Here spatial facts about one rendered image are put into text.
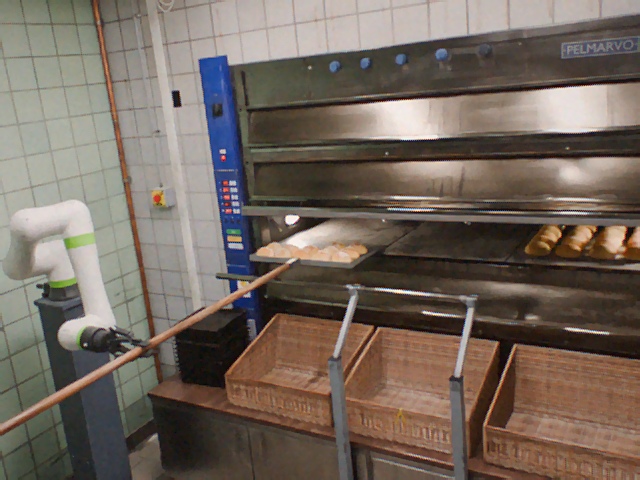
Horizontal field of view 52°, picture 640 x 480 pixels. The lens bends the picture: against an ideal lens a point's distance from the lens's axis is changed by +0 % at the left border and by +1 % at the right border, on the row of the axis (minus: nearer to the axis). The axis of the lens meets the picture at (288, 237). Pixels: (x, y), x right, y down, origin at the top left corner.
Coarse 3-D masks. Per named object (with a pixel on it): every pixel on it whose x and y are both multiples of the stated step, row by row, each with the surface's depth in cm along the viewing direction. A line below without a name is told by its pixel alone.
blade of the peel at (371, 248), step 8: (296, 240) 341; (320, 248) 321; (368, 248) 311; (376, 248) 309; (256, 256) 312; (264, 256) 309; (360, 256) 300; (368, 256) 300; (304, 264) 298; (312, 264) 296; (320, 264) 293; (328, 264) 291; (336, 264) 289; (344, 264) 286; (352, 264) 286
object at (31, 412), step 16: (272, 272) 282; (256, 288) 272; (224, 304) 253; (192, 320) 238; (160, 336) 225; (128, 352) 214; (144, 352) 218; (112, 368) 207; (80, 384) 196; (48, 400) 188; (16, 416) 180; (32, 416) 183; (0, 432) 175
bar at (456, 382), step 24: (312, 288) 275; (336, 288) 268; (360, 288) 262; (384, 288) 257; (336, 360) 250; (336, 384) 252; (456, 384) 225; (336, 408) 256; (456, 408) 227; (336, 432) 259; (456, 432) 230; (456, 456) 232
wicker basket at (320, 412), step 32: (288, 320) 329; (320, 320) 319; (256, 352) 318; (288, 352) 330; (320, 352) 319; (352, 352) 310; (256, 384) 290; (288, 384) 313; (320, 384) 310; (288, 416) 284; (320, 416) 274
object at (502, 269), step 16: (384, 256) 297; (400, 256) 294; (416, 256) 292; (480, 272) 272; (496, 272) 269; (512, 272) 265; (528, 272) 262; (544, 272) 258; (560, 272) 255; (576, 272) 252; (592, 272) 249; (608, 272) 246; (624, 272) 244
